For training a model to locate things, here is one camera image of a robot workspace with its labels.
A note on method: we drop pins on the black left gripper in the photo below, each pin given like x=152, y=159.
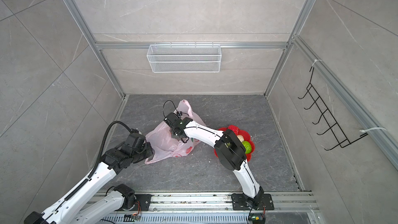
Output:
x=148, y=149

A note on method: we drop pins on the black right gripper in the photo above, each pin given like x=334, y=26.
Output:
x=173, y=134

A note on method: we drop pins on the pink plastic bag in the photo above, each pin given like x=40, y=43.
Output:
x=162, y=143

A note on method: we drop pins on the red fake apple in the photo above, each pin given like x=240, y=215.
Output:
x=234, y=129

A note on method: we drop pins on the cream fake fruit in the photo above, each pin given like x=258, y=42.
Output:
x=241, y=138

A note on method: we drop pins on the red flower-shaped bowl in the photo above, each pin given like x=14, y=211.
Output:
x=245, y=137

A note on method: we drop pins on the green fake lime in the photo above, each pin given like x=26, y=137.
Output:
x=248, y=147

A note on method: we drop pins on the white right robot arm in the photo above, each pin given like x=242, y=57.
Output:
x=252, y=191

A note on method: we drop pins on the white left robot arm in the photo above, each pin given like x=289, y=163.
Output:
x=70, y=208

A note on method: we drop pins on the white wire mesh basket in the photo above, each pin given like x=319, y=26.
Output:
x=187, y=58

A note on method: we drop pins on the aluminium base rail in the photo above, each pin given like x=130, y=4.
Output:
x=217, y=208

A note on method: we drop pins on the black wire hook rack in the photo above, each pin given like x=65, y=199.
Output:
x=340, y=139

